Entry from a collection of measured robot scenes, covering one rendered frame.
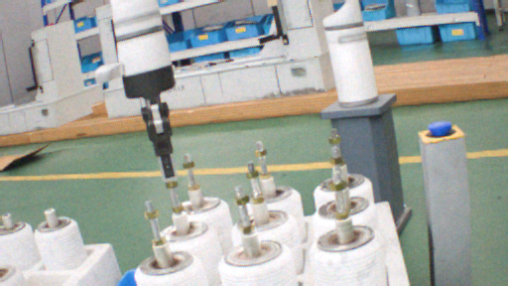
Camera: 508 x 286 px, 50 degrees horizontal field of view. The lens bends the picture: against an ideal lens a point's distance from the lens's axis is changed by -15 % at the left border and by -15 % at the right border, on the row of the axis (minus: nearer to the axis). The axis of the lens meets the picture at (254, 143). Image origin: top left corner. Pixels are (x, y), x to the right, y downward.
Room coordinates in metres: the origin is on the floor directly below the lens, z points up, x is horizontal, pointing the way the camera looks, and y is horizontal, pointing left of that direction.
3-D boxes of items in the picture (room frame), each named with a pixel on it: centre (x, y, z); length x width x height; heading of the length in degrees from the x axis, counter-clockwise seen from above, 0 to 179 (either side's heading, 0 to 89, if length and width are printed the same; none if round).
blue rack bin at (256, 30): (6.43, -0.22, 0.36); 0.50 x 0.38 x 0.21; 150
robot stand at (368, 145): (1.34, -0.25, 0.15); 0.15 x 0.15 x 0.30; 59
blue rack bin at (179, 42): (6.89, 0.52, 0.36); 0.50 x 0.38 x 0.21; 149
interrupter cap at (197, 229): (0.86, 0.13, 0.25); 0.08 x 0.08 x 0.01
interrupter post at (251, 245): (0.73, 0.03, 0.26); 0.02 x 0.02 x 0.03
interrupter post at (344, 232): (0.71, -0.09, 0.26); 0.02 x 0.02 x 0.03
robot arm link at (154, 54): (0.86, 0.15, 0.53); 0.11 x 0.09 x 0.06; 99
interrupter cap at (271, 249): (0.73, 0.03, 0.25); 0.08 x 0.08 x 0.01
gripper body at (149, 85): (0.86, 0.13, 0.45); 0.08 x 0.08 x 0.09
